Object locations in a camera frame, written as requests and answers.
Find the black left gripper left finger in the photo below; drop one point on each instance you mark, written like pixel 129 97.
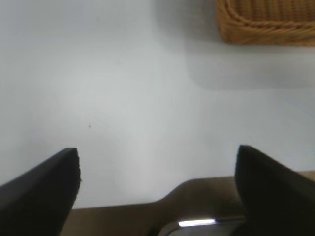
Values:
pixel 37 196

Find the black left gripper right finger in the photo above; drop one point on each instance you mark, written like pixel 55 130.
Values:
pixel 278 201

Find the woven wicker basket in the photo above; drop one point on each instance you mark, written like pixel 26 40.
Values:
pixel 265 22

